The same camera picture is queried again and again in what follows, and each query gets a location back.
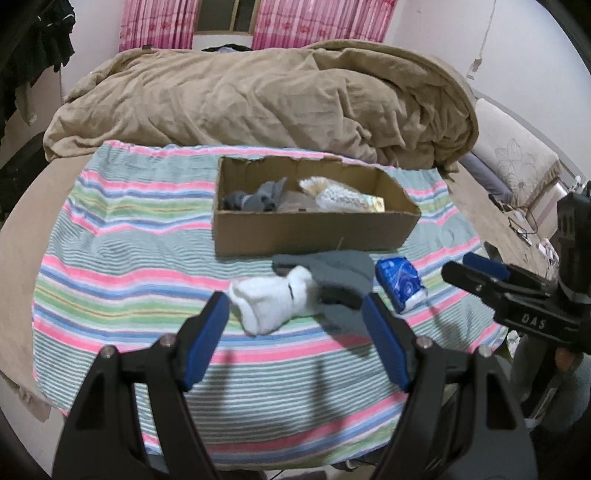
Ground dark grey sock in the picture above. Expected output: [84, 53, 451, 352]
[222, 177, 287, 213]

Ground white embroidered pillow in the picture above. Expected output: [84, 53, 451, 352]
[473, 98, 561, 207]

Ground grey pillow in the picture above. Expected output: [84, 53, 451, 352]
[460, 152, 512, 203]

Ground pink window curtain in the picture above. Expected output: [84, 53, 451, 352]
[119, 0, 199, 52]
[252, 0, 397, 50]

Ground cables on bedside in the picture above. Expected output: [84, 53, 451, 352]
[489, 193, 555, 259]

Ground small green white carton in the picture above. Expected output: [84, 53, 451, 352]
[363, 194, 386, 213]

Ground pink window curtain right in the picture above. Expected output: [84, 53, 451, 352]
[252, 0, 397, 50]

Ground striped pastel towel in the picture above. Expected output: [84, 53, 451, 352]
[32, 141, 506, 470]

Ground white sock pair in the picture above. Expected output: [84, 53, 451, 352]
[228, 266, 320, 336]

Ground blue tissue pack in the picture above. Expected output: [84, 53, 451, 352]
[376, 256, 427, 314]

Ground dark hanging clothes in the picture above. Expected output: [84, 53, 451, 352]
[1, 1, 76, 137]

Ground tan crumpled duvet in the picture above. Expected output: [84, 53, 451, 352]
[44, 40, 479, 170]

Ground brown cardboard box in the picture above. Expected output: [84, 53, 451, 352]
[212, 156, 421, 257]

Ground pink window curtain left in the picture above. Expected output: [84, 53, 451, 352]
[119, 0, 199, 52]

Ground grey fleece glove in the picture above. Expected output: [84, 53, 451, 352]
[272, 250, 375, 338]

